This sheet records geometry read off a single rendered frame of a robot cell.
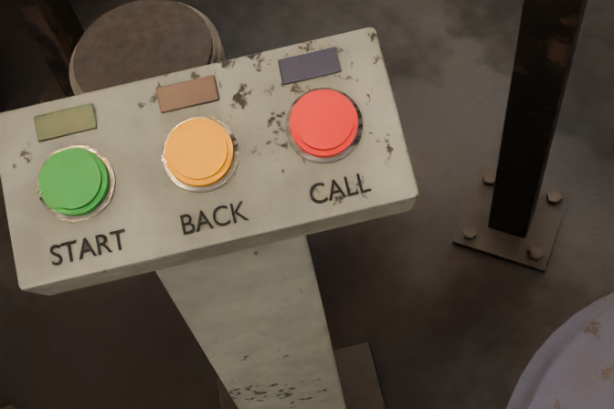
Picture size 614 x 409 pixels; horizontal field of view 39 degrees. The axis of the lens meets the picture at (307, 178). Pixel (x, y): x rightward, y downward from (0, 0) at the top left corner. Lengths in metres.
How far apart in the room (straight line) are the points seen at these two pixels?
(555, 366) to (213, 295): 0.24
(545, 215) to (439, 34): 0.34
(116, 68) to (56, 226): 0.19
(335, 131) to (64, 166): 0.16
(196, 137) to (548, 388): 0.30
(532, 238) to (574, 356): 0.52
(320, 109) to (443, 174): 0.70
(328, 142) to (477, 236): 0.66
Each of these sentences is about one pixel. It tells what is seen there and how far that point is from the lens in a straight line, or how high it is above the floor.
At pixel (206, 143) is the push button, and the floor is 0.61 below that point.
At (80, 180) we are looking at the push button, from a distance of 0.52.
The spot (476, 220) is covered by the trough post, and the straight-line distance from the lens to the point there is 1.16.
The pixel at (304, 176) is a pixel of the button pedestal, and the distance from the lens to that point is 0.51.
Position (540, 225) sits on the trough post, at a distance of 1.16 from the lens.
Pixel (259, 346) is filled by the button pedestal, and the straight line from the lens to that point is 0.71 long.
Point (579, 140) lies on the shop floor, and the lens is 1.25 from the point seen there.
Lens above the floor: 1.03
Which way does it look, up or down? 59 degrees down
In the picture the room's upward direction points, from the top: 12 degrees counter-clockwise
